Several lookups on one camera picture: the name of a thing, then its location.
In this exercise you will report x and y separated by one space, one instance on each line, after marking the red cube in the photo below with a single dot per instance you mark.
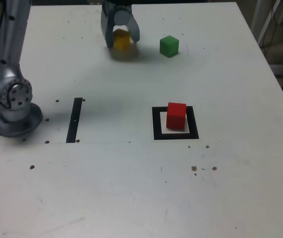
176 116

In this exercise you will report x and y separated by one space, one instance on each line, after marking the green cube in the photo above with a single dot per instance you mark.
168 47

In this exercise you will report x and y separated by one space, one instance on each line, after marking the black tape strip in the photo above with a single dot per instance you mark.
72 124

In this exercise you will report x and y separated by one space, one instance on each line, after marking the yellow cube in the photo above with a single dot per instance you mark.
121 39

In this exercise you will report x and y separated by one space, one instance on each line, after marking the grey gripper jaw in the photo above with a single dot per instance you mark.
107 27
122 17

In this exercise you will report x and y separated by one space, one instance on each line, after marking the black tape square outline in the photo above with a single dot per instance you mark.
156 124

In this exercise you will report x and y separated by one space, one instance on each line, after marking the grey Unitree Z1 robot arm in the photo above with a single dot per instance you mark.
10 49

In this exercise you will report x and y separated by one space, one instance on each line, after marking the white metal frame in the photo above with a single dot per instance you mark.
265 26

